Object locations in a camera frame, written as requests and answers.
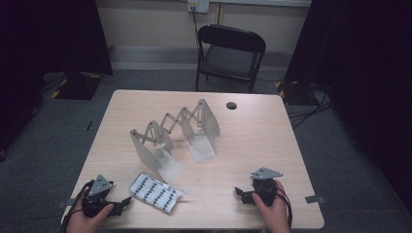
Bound hand-held gripper cable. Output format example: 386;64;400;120
275;186;294;229
60;180;95;233

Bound person's left hand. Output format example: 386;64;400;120
66;189;115;233

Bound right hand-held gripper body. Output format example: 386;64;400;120
250;166;284;208

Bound right hand-held gripper cable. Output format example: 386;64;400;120
275;186;294;229

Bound black folding chair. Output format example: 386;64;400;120
194;23;267;95

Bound white wall socket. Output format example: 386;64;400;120
187;0;211;15

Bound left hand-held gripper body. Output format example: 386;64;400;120
81;174;115;218

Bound white cloth with black print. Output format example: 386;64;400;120
128;172;183;215

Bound black cable from wall socket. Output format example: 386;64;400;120
190;5;202;66

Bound black curtain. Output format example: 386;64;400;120
284;0;412;205
0;0;114;153

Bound black floor cables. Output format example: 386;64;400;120
286;82;334;130

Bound white expandable metal book rack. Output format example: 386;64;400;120
129;98;222;184

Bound black stand base yellow stripes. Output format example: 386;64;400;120
51;71;104;101
275;79;312;106

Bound left hand-held gripper cable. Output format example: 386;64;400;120
60;180;95;233

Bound person's right hand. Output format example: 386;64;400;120
252;180;292;233

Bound grey tape strip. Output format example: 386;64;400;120
55;198;77;209
304;194;326;205

